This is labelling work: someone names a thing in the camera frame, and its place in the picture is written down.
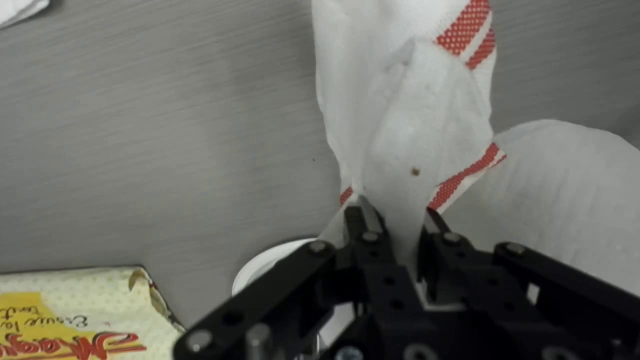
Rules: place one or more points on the white round plate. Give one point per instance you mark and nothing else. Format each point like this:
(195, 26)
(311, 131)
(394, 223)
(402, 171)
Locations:
(263, 263)

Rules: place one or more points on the white red-striped kitchen towel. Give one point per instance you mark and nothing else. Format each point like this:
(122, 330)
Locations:
(404, 97)

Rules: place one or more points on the yellow printed paper bag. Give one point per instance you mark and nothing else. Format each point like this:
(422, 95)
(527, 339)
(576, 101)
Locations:
(85, 314)

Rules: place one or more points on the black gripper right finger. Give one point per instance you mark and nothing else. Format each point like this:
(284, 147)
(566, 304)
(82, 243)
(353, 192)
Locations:
(454, 273)

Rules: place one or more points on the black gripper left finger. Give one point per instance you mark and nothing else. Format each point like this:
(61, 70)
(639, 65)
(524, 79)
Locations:
(388, 312)

